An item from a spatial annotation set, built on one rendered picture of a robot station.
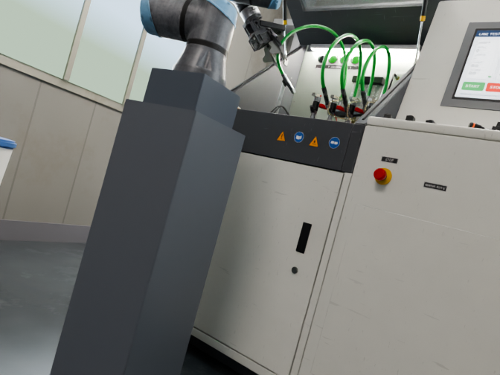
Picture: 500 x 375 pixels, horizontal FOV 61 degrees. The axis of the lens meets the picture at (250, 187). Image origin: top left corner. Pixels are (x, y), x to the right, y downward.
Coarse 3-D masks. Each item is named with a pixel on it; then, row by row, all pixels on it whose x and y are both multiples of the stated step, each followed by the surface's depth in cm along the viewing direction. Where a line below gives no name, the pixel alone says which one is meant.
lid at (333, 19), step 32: (288, 0) 204; (320, 0) 197; (352, 0) 188; (384, 0) 180; (416, 0) 172; (448, 0) 166; (320, 32) 209; (352, 32) 199; (384, 32) 190; (416, 32) 181
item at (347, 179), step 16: (336, 208) 135; (336, 224) 134; (320, 272) 135; (320, 288) 134; (192, 336) 169; (208, 336) 156; (304, 336) 134; (208, 352) 163; (224, 352) 151; (240, 368) 154; (256, 368) 142
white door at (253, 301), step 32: (256, 160) 156; (256, 192) 154; (288, 192) 146; (320, 192) 139; (224, 224) 160; (256, 224) 152; (288, 224) 144; (320, 224) 137; (224, 256) 158; (256, 256) 150; (288, 256) 142; (320, 256) 136; (224, 288) 155; (256, 288) 147; (288, 288) 140; (224, 320) 153; (256, 320) 145; (288, 320) 138; (256, 352) 143; (288, 352) 136
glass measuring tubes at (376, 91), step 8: (352, 80) 195; (368, 80) 190; (376, 80) 188; (384, 80) 188; (360, 88) 193; (376, 88) 188; (352, 96) 194; (360, 96) 192; (376, 96) 188; (360, 104) 194; (344, 120) 195
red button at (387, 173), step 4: (380, 168) 125; (384, 168) 128; (376, 172) 125; (380, 172) 125; (384, 172) 124; (388, 172) 127; (376, 176) 125; (380, 176) 124; (384, 176) 124; (388, 176) 127; (376, 180) 129; (380, 180) 125; (384, 180) 127; (388, 180) 127; (380, 184) 128; (384, 184) 127
